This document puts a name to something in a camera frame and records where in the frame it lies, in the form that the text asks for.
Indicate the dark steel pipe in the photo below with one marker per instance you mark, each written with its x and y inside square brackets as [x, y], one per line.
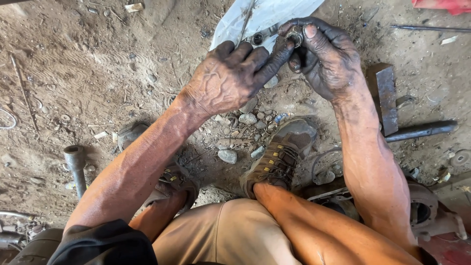
[423, 129]

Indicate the red painted metal panel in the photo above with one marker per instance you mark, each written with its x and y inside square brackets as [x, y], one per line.
[450, 250]

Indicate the small greasy metal nut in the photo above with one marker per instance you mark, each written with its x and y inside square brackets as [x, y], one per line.
[295, 35]

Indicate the person's beige shorts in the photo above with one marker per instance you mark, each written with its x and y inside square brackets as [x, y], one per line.
[228, 235]

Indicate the rusty flat steel bar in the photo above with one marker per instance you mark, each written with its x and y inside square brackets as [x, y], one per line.
[384, 97]

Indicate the round metal disc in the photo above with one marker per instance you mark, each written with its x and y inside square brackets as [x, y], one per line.
[461, 158]

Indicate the person's brown left shoe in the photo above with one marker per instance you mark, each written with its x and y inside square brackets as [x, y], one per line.
[173, 180]

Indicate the heap of scrap metal parts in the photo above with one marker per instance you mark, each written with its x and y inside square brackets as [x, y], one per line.
[18, 230]

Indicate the black rubber tyre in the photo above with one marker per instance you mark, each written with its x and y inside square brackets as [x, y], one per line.
[36, 248]

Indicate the rusty metal hub housing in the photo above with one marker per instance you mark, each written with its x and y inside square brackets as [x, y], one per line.
[423, 209]

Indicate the greasy metal socket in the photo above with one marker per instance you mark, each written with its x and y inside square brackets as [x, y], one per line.
[257, 38]

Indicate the person's left leg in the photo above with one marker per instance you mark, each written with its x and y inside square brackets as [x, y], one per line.
[158, 217]

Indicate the person's right hand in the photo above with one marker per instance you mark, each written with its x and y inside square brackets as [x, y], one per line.
[331, 62]

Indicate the thin metal rod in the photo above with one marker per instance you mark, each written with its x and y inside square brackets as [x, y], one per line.
[245, 22]

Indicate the red metal object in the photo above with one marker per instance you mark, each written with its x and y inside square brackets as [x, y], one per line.
[445, 4]

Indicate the white plastic sheet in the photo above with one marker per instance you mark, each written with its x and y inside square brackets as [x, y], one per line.
[265, 14]

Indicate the heap of grey stones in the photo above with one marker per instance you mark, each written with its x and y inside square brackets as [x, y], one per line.
[247, 118]

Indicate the person's brown right shoe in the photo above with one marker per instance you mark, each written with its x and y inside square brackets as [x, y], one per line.
[279, 154]

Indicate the long thin steel rod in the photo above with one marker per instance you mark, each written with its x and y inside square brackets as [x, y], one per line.
[430, 28]

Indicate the person's black shirt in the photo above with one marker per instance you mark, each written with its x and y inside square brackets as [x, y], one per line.
[106, 244]

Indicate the grey metal pipe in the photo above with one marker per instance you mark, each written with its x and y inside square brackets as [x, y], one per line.
[76, 165]

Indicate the person's left hand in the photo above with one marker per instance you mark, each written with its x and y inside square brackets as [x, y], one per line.
[228, 81]

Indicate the thin wooden stick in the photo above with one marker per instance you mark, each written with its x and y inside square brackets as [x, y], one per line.
[25, 94]

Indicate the greasy metal machine part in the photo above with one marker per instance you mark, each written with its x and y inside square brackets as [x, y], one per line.
[331, 200]

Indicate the person's brown shoe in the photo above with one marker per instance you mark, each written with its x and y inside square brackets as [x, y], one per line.
[173, 180]
[279, 154]

